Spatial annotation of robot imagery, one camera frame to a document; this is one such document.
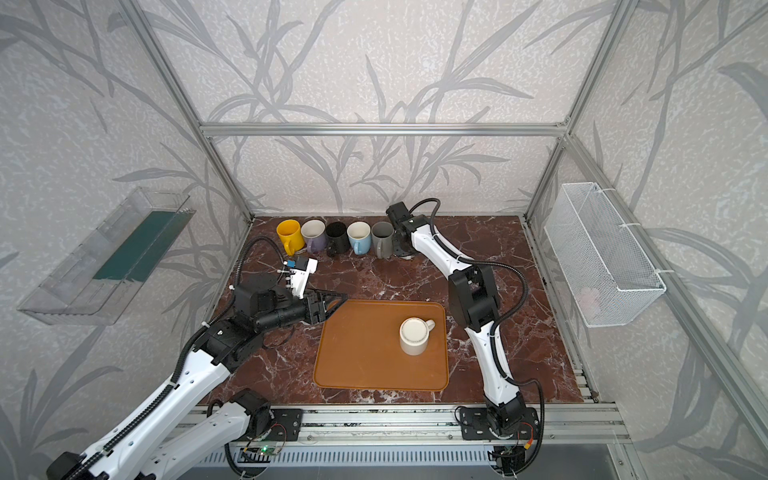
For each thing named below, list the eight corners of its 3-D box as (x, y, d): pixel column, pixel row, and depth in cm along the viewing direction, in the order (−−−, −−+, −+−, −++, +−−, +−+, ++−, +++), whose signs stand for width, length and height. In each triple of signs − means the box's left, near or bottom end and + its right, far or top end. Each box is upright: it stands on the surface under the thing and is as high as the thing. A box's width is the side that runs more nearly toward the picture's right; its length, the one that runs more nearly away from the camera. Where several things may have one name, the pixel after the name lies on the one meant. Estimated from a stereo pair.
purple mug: (309, 259, 110) (303, 244, 103) (306, 236, 117) (300, 221, 111) (331, 254, 112) (326, 239, 105) (326, 232, 119) (322, 216, 112)
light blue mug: (357, 263, 108) (354, 247, 100) (349, 241, 115) (346, 223, 107) (377, 257, 110) (375, 240, 102) (368, 235, 117) (366, 218, 109)
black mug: (327, 259, 109) (322, 243, 102) (331, 237, 116) (327, 221, 109) (348, 259, 109) (345, 243, 102) (351, 237, 116) (348, 221, 109)
